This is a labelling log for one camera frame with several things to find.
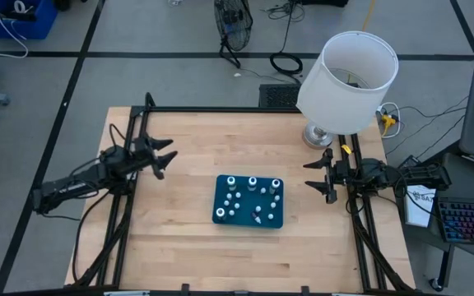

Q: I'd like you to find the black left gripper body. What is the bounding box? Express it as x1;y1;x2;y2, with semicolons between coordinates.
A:
129;134;167;181

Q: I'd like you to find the black cable bundle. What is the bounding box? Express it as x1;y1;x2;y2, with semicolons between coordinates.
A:
261;0;306;21

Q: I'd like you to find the yellow hanging cord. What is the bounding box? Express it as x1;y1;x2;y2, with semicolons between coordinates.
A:
361;0;377;33

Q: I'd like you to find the black floor fan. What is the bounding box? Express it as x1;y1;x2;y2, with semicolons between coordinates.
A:
213;0;254;70

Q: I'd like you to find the blue plastic crate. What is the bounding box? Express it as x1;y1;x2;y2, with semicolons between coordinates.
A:
0;0;59;41

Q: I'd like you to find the coiled black cable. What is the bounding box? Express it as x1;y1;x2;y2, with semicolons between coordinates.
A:
269;52;304;76

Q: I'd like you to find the table lamp white shade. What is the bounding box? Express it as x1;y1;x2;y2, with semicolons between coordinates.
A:
295;30;400;150

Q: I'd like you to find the blue plastic bin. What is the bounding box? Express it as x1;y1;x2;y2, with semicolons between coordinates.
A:
211;173;286;229

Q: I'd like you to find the backlit keyboard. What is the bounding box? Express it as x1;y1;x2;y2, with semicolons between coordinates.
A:
437;196;474;247

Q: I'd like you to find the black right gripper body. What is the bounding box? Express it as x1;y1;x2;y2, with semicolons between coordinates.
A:
323;147;362;206

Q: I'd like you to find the white paper sheet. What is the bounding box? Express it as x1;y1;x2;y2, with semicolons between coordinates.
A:
404;184;439;229

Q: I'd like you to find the dark grey desk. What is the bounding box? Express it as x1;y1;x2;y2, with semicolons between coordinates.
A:
397;151;474;268

